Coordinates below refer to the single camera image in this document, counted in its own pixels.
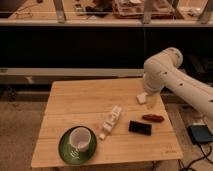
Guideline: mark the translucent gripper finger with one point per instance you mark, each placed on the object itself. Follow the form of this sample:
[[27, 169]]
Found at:
[[151, 101]]

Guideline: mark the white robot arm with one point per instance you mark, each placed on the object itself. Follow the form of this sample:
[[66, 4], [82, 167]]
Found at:
[[162, 70]]

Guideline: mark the white sponge block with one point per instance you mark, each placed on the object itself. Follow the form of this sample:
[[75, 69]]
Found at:
[[141, 98]]

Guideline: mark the brown oblong object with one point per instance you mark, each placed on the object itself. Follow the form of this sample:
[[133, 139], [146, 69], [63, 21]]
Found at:
[[153, 118]]

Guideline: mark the black rectangular box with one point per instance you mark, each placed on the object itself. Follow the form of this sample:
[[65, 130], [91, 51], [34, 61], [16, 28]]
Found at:
[[140, 128]]

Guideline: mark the blue box on floor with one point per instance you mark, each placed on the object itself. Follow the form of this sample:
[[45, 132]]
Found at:
[[200, 134]]

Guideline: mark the white cup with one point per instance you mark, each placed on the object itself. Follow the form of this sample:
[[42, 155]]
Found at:
[[80, 139]]

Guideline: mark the green saucer plate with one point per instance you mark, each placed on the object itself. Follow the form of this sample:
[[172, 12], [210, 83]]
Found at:
[[71, 156]]

